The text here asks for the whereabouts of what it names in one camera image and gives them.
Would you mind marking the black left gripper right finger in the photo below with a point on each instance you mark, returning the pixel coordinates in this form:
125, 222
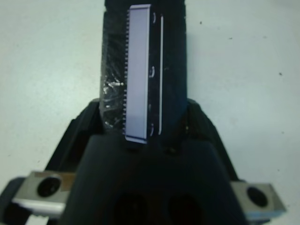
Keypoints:
206, 131

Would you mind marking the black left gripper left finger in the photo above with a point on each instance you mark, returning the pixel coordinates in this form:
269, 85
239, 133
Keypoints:
77, 140

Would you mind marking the black box lid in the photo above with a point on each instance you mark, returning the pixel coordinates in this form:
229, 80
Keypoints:
173, 70

